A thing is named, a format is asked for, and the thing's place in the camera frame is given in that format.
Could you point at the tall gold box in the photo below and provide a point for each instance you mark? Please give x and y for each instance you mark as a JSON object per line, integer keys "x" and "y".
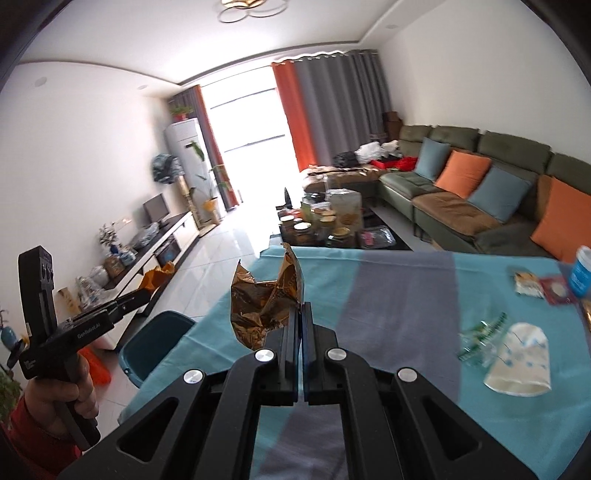
{"x": 67, "y": 300}

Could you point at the black bag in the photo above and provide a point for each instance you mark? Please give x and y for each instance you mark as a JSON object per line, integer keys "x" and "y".
{"x": 345, "y": 159}

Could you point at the crushed white paper cup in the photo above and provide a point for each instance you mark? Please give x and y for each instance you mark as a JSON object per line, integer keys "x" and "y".
{"x": 519, "y": 364}

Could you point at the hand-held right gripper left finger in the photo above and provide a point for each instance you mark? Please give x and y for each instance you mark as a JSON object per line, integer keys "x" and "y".
{"x": 286, "y": 364}

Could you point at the orange plastic bag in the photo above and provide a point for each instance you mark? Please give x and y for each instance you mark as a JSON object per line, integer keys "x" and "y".
{"x": 99, "y": 369}

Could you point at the teal and grey printed blanket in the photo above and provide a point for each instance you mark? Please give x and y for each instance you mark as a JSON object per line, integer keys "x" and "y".
{"x": 406, "y": 415}

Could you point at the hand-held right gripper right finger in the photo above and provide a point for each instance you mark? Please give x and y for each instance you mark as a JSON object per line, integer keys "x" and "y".
{"x": 314, "y": 369}

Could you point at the black monitor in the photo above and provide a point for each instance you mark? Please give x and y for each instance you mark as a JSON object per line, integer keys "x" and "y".
{"x": 156, "y": 208}

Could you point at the white and black tv cabinet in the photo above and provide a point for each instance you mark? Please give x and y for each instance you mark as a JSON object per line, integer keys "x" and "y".
{"x": 180, "y": 233}

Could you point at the white bags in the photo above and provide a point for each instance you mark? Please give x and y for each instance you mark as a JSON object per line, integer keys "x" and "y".
{"x": 374, "y": 151}

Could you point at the orange cushion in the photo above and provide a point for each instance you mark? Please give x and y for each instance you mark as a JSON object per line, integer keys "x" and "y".
{"x": 461, "y": 174}
{"x": 563, "y": 221}

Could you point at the teal cushion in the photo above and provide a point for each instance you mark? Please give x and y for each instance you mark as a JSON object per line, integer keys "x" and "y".
{"x": 431, "y": 159}
{"x": 498, "y": 194}

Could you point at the tall leafy potted plant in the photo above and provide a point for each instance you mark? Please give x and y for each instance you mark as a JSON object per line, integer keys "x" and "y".
{"x": 210, "y": 207}

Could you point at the red snack packet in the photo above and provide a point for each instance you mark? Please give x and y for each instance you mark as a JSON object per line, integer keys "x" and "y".
{"x": 558, "y": 290}

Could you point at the white standing air conditioner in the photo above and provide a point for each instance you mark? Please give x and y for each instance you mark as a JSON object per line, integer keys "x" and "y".
{"x": 182, "y": 147}

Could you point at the beige snack packet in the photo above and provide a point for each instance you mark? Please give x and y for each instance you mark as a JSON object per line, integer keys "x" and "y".
{"x": 528, "y": 284}

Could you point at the flower vase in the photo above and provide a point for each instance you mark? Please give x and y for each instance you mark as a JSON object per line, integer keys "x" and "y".
{"x": 110, "y": 240}

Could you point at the orange and grey curtain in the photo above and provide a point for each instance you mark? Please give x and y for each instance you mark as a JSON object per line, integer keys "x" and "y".
{"x": 207, "y": 138}
{"x": 341, "y": 106}

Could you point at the green and brown sofa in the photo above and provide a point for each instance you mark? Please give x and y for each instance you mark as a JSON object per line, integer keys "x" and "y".
{"x": 443, "y": 207}

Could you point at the dark coffee table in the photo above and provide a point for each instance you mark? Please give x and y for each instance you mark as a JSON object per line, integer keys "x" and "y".
{"x": 392, "y": 226}

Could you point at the person's left forearm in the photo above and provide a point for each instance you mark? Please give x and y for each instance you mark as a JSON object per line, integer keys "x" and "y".
{"x": 27, "y": 457}

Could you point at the small gold snack packet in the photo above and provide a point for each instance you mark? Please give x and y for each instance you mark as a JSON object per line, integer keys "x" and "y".
{"x": 587, "y": 316}

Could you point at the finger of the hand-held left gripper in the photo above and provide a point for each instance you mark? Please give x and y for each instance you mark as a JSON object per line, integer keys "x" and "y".
{"x": 134, "y": 301}
{"x": 134, "y": 313}

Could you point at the brown cardboard box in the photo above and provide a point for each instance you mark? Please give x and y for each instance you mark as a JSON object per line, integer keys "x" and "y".
{"x": 393, "y": 123}

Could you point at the covered standing fan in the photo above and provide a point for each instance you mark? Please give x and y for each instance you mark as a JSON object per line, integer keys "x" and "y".
{"x": 167, "y": 168}

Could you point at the teal plastic trash bin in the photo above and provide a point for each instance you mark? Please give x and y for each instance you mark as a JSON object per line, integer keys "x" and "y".
{"x": 152, "y": 341}

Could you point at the clear green-printed plastic wrapper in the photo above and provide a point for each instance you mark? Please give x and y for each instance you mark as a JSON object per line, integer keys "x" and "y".
{"x": 482, "y": 339}

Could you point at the blue ceramic vase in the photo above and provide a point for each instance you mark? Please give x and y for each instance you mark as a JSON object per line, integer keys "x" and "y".
{"x": 8, "y": 334}

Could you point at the clear plastic bag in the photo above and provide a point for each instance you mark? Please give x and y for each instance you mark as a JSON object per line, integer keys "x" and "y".
{"x": 147, "y": 235}

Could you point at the small potted plant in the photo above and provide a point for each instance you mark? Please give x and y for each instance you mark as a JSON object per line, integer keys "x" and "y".
{"x": 181, "y": 112}

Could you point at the blue and white lidded cup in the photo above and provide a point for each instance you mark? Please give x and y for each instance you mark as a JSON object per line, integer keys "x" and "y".
{"x": 582, "y": 272}

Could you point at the glass ship ornament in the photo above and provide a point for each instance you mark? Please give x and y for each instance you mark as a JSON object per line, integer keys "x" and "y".
{"x": 87, "y": 293}

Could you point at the cluster of food jars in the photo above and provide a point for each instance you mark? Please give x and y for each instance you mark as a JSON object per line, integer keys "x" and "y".
{"x": 318, "y": 221}

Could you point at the person's left hand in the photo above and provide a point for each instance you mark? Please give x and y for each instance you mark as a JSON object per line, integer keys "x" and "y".
{"x": 44, "y": 406}

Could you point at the red clothes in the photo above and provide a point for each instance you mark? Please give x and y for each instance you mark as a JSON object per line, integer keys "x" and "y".
{"x": 397, "y": 164}

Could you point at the brown picture frame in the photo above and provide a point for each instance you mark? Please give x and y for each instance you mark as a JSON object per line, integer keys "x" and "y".
{"x": 113, "y": 266}

